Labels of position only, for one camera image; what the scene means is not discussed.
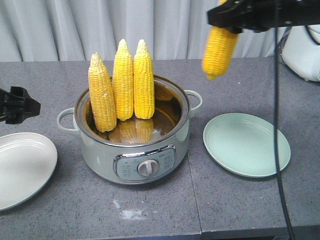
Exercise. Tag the bright yellow corn cob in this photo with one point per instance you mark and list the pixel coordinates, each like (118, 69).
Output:
(218, 52)

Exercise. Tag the white round plate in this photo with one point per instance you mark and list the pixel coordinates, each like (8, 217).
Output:
(27, 162)

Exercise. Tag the pale green electric pot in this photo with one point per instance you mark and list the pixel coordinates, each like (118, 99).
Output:
(137, 151)

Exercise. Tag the white rice cooker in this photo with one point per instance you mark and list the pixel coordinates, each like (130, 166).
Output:
(301, 54)

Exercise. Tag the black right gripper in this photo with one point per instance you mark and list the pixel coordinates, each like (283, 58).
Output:
(261, 15)

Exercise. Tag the pale yellow corn cob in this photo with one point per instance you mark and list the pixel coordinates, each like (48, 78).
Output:
(101, 95)

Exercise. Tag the mint green round plate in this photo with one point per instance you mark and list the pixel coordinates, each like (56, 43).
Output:
(242, 144)

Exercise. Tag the grey pleated curtain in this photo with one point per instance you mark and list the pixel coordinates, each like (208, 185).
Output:
(72, 30)

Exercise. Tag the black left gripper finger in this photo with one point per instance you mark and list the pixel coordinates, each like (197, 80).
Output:
(18, 106)
(3, 100)

